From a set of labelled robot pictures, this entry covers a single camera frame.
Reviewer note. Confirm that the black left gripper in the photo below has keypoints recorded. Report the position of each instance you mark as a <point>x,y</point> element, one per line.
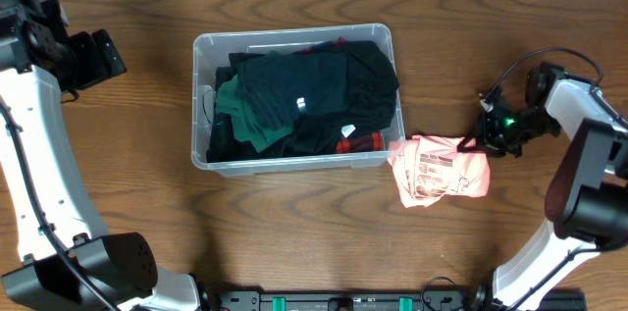
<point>91,70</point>

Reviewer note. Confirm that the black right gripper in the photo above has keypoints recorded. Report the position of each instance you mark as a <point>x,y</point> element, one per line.
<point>487,142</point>

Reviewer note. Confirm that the pink printed t-shirt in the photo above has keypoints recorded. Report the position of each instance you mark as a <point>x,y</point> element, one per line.
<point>427,168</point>

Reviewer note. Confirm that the red plaid flannel garment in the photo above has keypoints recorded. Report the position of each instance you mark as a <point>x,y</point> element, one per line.
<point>360,143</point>

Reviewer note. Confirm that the black shirt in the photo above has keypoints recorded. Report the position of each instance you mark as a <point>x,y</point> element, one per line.
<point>368,100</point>

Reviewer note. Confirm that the clear plastic storage container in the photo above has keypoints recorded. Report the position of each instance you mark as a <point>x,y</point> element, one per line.
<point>211,51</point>

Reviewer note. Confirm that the dark green garment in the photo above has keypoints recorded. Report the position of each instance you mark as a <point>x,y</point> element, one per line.
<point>247,126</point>

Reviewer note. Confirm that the black garment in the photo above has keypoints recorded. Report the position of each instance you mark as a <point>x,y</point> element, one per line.
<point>223,146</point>

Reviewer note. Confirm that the dark navy shirt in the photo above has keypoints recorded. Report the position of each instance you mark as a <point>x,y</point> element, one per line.
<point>282,88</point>

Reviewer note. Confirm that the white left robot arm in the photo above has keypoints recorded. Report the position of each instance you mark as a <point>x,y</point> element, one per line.
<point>70,259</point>

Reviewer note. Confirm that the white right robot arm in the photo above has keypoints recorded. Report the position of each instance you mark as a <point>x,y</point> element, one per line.
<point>585,216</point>

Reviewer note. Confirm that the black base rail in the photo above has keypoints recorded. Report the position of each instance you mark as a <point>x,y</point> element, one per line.
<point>434,295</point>

